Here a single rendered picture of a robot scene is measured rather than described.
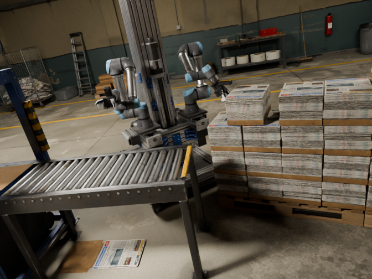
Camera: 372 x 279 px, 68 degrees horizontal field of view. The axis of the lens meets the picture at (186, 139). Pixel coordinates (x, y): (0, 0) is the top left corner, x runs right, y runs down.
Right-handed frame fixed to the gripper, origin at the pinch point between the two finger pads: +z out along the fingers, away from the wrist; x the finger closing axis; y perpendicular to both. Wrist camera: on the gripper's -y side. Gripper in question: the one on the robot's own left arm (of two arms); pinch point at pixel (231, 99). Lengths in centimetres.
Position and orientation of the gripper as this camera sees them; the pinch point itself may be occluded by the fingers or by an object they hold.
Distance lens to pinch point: 236.0
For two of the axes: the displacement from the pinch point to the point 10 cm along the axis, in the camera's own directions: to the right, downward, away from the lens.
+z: 5.9, 7.9, 1.2
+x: -4.0, 4.3, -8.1
